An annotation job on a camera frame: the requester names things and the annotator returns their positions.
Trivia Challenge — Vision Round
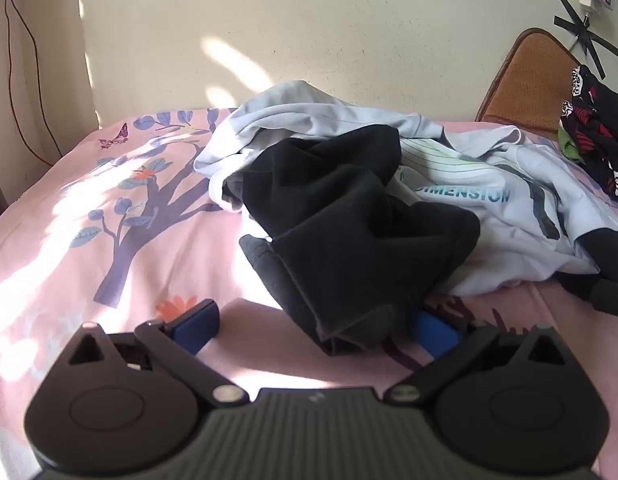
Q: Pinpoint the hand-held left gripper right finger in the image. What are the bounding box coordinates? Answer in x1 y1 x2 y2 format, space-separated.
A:
383 310 572 407

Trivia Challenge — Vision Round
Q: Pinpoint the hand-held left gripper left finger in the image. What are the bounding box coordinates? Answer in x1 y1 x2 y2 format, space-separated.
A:
64 299 251 408

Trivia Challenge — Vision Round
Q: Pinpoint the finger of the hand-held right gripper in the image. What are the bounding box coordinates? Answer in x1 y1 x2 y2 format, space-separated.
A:
591 280 618 322

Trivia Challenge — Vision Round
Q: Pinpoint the black garment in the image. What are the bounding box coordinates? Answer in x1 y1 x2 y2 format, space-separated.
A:
224 125 482 357

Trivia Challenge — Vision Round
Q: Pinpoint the white printed t-shirt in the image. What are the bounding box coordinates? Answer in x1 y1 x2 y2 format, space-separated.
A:
194 80 618 297

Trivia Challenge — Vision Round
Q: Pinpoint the pink floral bedsheet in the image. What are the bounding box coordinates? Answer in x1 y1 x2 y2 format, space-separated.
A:
0 107 618 480

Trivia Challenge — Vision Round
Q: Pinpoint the green cloth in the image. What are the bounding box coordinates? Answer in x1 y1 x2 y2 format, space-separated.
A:
558 125 584 164

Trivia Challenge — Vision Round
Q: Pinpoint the black skull-print cloth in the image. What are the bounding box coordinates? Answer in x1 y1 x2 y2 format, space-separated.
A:
560 64 618 202

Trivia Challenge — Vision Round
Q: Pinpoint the brown chair back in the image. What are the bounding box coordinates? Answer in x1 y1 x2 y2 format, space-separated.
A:
476 27 583 142

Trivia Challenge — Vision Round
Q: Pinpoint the black tape cross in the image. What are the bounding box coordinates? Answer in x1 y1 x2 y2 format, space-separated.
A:
554 0 618 79

